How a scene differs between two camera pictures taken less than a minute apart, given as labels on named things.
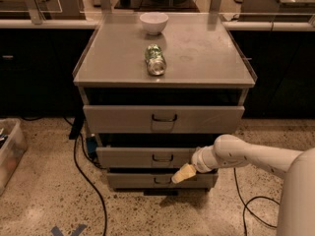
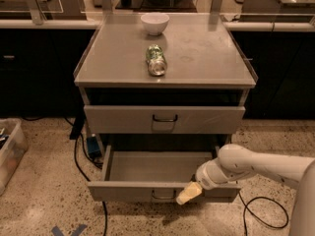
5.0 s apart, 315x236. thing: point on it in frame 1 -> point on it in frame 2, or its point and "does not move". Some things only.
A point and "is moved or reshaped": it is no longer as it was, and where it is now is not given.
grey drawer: [163, 119] does not move
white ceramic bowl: [154, 23] does not move
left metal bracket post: [31, 4] does not move
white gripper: [198, 161] -> [206, 177]
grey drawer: [144, 157] is moved or reshaped
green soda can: [156, 60] does not move
